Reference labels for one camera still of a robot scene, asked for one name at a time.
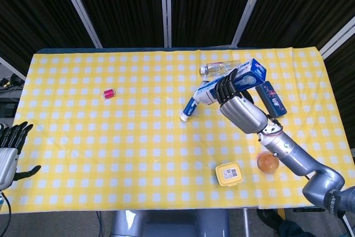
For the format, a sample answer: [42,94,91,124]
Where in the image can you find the black cable under table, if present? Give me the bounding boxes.
[95,210,104,237]

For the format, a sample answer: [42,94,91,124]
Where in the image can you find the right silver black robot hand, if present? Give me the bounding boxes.
[214,68,269,135]

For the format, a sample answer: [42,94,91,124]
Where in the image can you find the black flat bar under table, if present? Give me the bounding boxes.
[292,205,327,213]

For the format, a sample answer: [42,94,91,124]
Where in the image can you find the clear plastic bottle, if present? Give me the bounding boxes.
[199,59,241,78]

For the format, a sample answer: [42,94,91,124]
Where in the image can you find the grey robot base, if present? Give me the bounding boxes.
[109,208,231,237]

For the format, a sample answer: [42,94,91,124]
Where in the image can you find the black shoe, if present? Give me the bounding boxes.
[256,208,286,231]

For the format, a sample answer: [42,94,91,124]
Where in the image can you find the dark blue patterned box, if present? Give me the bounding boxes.
[255,80,288,118]

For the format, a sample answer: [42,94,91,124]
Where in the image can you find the yellow lidded container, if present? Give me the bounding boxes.
[215,160,243,187]

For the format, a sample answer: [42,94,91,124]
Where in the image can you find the blue tube with white cap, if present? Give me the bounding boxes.
[180,98,200,122]

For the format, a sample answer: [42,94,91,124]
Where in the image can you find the dark blue trouser leg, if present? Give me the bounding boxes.
[276,220,316,237]

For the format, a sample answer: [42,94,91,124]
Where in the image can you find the blue and white paper box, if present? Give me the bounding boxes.
[192,58,267,107]

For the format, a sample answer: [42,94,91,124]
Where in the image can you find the grey partition frame post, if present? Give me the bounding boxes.
[55,0,104,49]
[160,0,173,48]
[0,56,27,81]
[318,16,355,60]
[231,0,267,47]

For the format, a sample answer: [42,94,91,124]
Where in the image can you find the orange round ball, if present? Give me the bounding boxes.
[256,151,280,174]

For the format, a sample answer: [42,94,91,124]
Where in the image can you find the pink wrapped candy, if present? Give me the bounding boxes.
[100,88,117,100]

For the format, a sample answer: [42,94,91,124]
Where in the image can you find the yellow white checkered tablecloth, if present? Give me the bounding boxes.
[0,47,355,214]

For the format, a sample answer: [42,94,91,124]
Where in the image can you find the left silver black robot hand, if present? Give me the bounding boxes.
[0,121,42,191]

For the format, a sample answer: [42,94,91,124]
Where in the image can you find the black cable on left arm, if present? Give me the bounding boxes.
[0,191,12,223]

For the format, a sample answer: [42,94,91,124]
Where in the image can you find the metal table leg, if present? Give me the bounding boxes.
[243,208,250,237]

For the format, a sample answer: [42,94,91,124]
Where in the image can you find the yellow black cable connectors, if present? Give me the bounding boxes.
[0,73,26,91]

